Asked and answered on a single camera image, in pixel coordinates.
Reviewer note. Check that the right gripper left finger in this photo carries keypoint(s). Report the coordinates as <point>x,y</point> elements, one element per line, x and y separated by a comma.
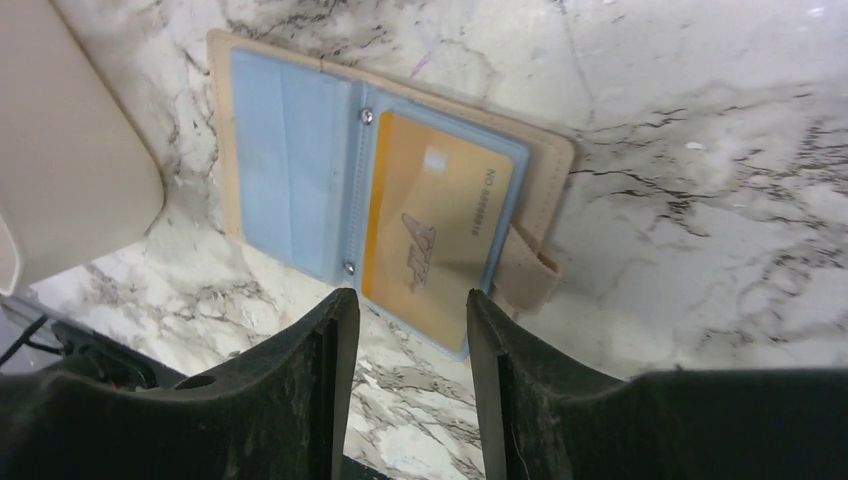
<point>276,411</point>

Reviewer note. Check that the white oblong tray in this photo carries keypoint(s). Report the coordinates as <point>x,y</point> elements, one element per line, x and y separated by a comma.
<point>77,181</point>

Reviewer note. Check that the gold credit card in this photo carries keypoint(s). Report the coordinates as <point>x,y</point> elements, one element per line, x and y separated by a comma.
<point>436,203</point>

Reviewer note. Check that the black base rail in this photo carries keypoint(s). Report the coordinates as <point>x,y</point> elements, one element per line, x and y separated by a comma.
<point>40,343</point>

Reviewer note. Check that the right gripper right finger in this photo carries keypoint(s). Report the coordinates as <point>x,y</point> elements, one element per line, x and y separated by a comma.
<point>544,415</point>

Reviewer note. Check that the beige card holder wallet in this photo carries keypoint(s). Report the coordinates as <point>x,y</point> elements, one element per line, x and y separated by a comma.
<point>296,141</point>

